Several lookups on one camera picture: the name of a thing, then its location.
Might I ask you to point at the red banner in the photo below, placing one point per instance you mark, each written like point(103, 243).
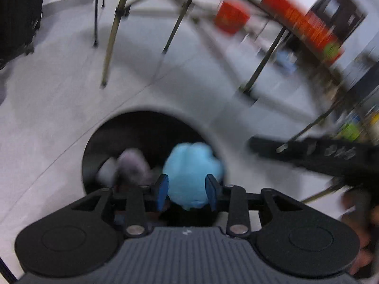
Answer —
point(302, 23)

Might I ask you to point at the black round bin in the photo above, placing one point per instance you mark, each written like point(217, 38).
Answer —
point(148, 130)

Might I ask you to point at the red box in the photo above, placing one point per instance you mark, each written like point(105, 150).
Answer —
point(231, 16)

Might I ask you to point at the black case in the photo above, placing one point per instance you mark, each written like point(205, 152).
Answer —
point(17, 14)

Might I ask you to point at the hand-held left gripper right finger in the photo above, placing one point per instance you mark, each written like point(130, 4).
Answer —
point(210, 190)

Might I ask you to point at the black camera tripod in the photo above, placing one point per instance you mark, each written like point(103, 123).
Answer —
point(96, 11)

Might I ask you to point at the pink satin cloth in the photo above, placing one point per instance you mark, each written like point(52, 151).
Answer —
point(133, 165)

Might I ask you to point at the green packet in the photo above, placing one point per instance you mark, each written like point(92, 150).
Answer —
point(351, 131)

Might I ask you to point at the person's right hand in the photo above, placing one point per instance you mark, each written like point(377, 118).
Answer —
point(364, 227)

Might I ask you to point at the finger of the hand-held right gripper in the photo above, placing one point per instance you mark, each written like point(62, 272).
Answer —
point(275, 151)

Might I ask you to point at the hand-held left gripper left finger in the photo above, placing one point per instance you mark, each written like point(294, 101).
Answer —
point(161, 190)

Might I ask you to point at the light blue cloth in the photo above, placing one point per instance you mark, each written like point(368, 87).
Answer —
point(192, 168)

